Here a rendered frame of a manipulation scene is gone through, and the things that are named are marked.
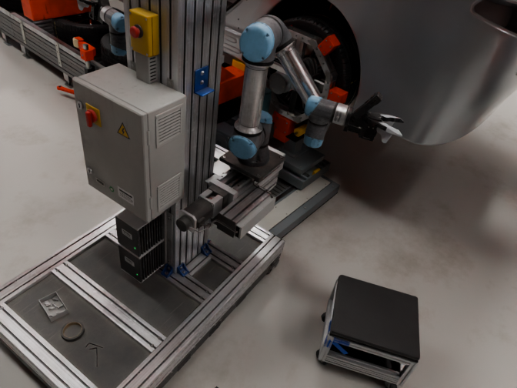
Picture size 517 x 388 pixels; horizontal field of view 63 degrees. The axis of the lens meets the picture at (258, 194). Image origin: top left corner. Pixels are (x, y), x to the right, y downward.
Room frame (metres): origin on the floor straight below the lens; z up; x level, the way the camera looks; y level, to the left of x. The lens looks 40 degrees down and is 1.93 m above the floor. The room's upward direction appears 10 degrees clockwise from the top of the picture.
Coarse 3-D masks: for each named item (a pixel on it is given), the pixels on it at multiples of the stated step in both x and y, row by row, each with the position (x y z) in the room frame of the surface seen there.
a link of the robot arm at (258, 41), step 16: (256, 32) 1.41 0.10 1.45; (272, 32) 1.44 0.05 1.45; (240, 48) 1.41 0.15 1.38; (256, 48) 1.40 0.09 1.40; (272, 48) 1.41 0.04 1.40; (256, 64) 1.41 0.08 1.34; (272, 64) 1.45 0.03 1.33; (256, 80) 1.43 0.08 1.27; (256, 96) 1.43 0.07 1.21; (240, 112) 1.45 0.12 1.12; (256, 112) 1.43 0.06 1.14; (240, 128) 1.43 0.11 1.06; (256, 128) 1.44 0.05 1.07; (240, 144) 1.40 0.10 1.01; (256, 144) 1.43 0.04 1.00
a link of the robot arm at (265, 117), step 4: (264, 112) 1.62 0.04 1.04; (268, 112) 1.63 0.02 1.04; (264, 116) 1.58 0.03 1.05; (268, 116) 1.59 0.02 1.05; (260, 120) 1.54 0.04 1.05; (264, 120) 1.55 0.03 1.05; (268, 120) 1.56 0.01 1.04; (264, 124) 1.55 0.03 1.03; (268, 124) 1.56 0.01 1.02; (264, 128) 1.54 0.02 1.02; (268, 128) 1.56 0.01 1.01; (264, 132) 1.52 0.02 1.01; (268, 132) 1.56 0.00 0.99; (268, 136) 1.57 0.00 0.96; (264, 140) 1.52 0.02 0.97; (268, 140) 1.58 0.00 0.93; (264, 144) 1.56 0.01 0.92
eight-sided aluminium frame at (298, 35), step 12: (300, 36) 2.46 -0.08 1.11; (312, 36) 2.47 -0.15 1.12; (324, 60) 2.36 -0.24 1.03; (324, 72) 2.35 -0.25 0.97; (336, 72) 2.37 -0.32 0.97; (324, 84) 2.34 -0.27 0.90; (324, 96) 2.34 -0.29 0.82; (276, 108) 2.51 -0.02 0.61; (288, 108) 2.51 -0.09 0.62; (300, 120) 2.40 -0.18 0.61
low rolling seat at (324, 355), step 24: (336, 288) 1.36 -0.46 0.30; (360, 288) 1.35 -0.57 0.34; (384, 288) 1.38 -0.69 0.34; (336, 312) 1.19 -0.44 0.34; (360, 312) 1.21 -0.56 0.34; (384, 312) 1.23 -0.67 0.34; (408, 312) 1.26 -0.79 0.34; (336, 336) 1.08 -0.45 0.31; (360, 336) 1.08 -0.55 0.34; (384, 336) 1.10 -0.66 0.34; (408, 336) 1.12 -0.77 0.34; (336, 360) 1.07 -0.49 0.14; (360, 360) 1.08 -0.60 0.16; (384, 360) 1.13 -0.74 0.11; (408, 360) 1.03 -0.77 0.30
